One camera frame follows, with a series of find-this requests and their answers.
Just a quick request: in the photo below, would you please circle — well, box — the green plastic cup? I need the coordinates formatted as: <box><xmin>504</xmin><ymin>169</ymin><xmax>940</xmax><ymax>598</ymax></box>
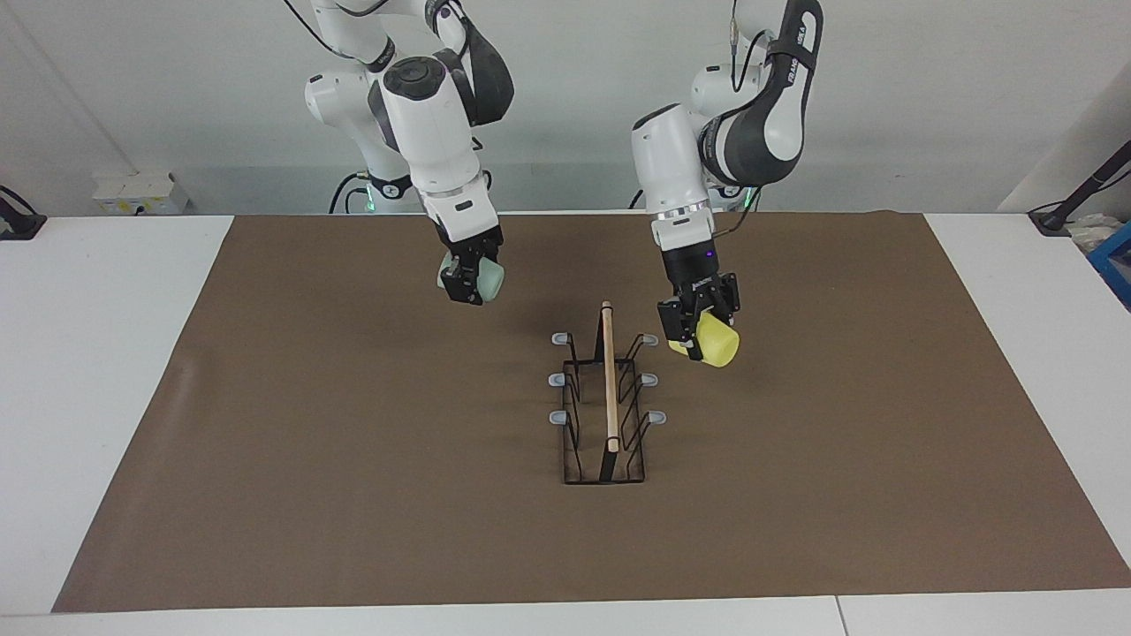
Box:
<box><xmin>437</xmin><ymin>256</ymin><xmax>506</xmax><ymax>301</ymax></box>

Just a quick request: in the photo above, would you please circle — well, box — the black right arm base cable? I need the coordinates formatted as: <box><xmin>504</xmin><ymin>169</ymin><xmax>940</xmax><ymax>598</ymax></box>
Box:
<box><xmin>329</xmin><ymin>170</ymin><xmax>372</xmax><ymax>215</ymax></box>

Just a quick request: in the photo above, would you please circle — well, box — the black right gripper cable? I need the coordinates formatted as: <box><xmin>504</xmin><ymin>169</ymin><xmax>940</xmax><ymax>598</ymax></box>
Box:
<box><xmin>283</xmin><ymin>0</ymin><xmax>394</xmax><ymax>67</ymax></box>

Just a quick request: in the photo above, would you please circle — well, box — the crumpled white plastic bag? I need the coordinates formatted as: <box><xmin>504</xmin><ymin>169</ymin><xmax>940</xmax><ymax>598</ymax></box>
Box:
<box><xmin>1067</xmin><ymin>214</ymin><xmax>1123</xmax><ymax>253</ymax></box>

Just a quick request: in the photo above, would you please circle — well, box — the black clamp mount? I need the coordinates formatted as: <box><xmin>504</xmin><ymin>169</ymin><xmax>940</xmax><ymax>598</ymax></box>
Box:
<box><xmin>0</xmin><ymin>185</ymin><xmax>47</xmax><ymax>241</ymax></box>

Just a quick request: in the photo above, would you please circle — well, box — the blue box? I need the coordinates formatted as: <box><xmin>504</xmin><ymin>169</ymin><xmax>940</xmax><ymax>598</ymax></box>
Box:
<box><xmin>1089</xmin><ymin>221</ymin><xmax>1131</xmax><ymax>310</ymax></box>

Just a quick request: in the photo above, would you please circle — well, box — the brown table mat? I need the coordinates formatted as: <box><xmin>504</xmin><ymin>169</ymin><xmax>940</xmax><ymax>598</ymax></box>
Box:
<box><xmin>51</xmin><ymin>210</ymin><xmax>1131</xmax><ymax>614</ymax></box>

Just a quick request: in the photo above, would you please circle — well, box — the black wire cup rack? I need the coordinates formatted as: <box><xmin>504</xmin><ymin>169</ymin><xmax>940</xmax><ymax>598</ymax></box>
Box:
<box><xmin>550</xmin><ymin>300</ymin><xmax>668</xmax><ymax>485</ymax></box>

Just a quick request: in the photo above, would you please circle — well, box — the yellow plastic cup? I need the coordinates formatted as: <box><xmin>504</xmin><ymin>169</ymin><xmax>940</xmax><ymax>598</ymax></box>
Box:
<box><xmin>669</xmin><ymin>315</ymin><xmax>740</xmax><ymax>369</ymax></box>

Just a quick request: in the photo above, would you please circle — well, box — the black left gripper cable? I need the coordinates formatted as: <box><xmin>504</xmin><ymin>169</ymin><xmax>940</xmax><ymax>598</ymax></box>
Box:
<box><xmin>714</xmin><ymin>0</ymin><xmax>763</xmax><ymax>241</ymax></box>

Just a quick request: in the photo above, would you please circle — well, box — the black stand pole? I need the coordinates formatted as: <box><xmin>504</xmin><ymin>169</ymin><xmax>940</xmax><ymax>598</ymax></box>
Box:
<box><xmin>1028</xmin><ymin>140</ymin><xmax>1131</xmax><ymax>235</ymax></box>

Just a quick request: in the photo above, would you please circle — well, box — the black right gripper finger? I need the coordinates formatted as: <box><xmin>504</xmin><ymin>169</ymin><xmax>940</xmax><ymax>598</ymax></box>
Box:
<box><xmin>442</xmin><ymin>256</ymin><xmax>485</xmax><ymax>307</ymax></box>

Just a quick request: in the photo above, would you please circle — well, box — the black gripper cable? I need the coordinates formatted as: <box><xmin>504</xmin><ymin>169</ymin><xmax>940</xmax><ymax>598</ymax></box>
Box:
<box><xmin>283</xmin><ymin>0</ymin><xmax>394</xmax><ymax>67</ymax></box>
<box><xmin>714</xmin><ymin>0</ymin><xmax>763</xmax><ymax>241</ymax></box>

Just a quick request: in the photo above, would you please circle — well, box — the white power strip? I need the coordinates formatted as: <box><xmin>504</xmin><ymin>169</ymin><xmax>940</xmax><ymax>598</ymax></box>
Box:
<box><xmin>93</xmin><ymin>172</ymin><xmax>191</xmax><ymax>216</ymax></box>

